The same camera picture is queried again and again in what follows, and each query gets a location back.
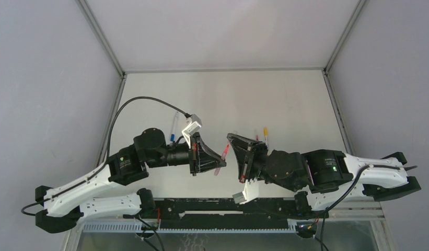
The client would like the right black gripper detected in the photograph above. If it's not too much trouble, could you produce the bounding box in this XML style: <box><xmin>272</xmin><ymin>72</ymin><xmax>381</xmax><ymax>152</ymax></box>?
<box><xmin>228</xmin><ymin>134</ymin><xmax>280</xmax><ymax>187</ymax></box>

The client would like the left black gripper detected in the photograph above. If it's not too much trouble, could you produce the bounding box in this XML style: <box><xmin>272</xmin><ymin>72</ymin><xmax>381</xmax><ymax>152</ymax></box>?
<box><xmin>146</xmin><ymin>132</ymin><xmax>226</xmax><ymax>176</ymax></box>

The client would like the pink gel pen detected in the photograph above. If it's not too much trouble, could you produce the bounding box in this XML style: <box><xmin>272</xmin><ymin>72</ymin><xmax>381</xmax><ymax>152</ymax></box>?
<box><xmin>214</xmin><ymin>144</ymin><xmax>230</xmax><ymax>176</ymax></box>

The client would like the blue capped white marker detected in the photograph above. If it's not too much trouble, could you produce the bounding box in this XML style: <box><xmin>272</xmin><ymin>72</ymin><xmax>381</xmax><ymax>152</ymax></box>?
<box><xmin>170</xmin><ymin>112</ymin><xmax>179</xmax><ymax>142</ymax></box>

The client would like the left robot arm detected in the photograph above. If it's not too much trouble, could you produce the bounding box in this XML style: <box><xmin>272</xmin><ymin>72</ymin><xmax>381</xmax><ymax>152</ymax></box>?
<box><xmin>35</xmin><ymin>128</ymin><xmax>226</xmax><ymax>233</ymax></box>

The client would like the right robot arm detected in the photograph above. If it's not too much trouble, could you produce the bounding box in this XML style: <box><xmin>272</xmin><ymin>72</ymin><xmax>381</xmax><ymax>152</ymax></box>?
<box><xmin>227</xmin><ymin>133</ymin><xmax>421</xmax><ymax>218</ymax></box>

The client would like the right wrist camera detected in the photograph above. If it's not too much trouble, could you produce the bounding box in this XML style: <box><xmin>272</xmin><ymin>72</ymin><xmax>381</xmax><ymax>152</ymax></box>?
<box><xmin>233</xmin><ymin>179</ymin><xmax>259</xmax><ymax>204</ymax></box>

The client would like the left camera cable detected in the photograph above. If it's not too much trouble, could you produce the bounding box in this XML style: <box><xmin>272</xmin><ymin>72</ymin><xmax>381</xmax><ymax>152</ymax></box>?
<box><xmin>21</xmin><ymin>96</ymin><xmax>191</xmax><ymax>217</ymax></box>

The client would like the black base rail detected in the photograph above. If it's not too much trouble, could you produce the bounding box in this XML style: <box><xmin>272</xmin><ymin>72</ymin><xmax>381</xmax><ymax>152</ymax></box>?
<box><xmin>140</xmin><ymin>198</ymin><xmax>329</xmax><ymax>226</ymax></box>

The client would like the white cable tray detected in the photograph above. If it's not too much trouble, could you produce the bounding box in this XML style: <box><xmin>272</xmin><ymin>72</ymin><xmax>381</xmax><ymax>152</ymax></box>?
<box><xmin>82</xmin><ymin>221</ymin><xmax>297</xmax><ymax>234</ymax></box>

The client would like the aluminium frame back rail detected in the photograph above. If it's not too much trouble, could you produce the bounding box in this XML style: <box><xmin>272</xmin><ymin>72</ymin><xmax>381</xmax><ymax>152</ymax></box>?
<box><xmin>124</xmin><ymin>66</ymin><xmax>325</xmax><ymax>75</ymax></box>

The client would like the aluminium frame right post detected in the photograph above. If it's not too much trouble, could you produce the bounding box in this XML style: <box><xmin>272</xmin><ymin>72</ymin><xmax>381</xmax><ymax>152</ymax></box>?
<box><xmin>321</xmin><ymin>0</ymin><xmax>369</xmax><ymax>154</ymax></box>

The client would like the aluminium frame post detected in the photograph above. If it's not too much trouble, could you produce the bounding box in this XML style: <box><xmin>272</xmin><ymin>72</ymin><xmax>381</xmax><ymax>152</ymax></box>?
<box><xmin>75</xmin><ymin>0</ymin><xmax>126</xmax><ymax>155</ymax></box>
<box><xmin>321</xmin><ymin>0</ymin><xmax>369</xmax><ymax>154</ymax></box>

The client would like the aluminium frame left post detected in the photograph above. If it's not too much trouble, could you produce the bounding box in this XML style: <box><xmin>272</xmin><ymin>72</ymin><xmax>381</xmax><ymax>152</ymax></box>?
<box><xmin>75</xmin><ymin>0</ymin><xmax>126</xmax><ymax>155</ymax></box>

